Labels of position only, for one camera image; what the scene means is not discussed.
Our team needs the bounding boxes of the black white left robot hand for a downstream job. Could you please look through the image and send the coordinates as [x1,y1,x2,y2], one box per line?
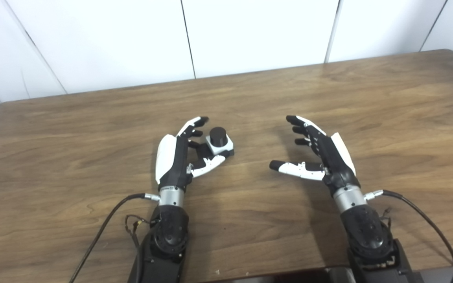
[155,116,235,192]

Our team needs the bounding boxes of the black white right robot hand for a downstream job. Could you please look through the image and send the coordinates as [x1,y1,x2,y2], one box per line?
[269,115,361,196]

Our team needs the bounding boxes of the white square piece with hole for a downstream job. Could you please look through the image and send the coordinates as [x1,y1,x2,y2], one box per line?
[205,135,234,156]

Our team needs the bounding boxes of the black peg with square base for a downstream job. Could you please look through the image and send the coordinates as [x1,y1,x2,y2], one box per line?
[198,127,235,158]

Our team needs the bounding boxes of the black robot torso edge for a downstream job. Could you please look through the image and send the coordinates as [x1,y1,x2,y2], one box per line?
[219,271,327,283]

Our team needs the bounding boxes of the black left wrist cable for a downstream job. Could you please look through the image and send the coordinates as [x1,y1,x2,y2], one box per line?
[68,193,160,283]

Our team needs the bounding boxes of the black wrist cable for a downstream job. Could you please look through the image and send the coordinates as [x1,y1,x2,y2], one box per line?
[68,193,160,283]
[364,189,453,283]

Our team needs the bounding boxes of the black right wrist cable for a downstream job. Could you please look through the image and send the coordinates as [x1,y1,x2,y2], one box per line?
[364,189,453,283]

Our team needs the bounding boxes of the thin right wrist wires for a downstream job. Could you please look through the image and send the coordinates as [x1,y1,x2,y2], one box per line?
[380,207,393,232]

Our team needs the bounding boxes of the thin wrist wires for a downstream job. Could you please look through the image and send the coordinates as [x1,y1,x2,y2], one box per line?
[124,214,152,248]
[380,207,393,232]

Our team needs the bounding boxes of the thin left wrist wires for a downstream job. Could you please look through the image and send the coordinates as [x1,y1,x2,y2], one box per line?
[124,214,152,248]

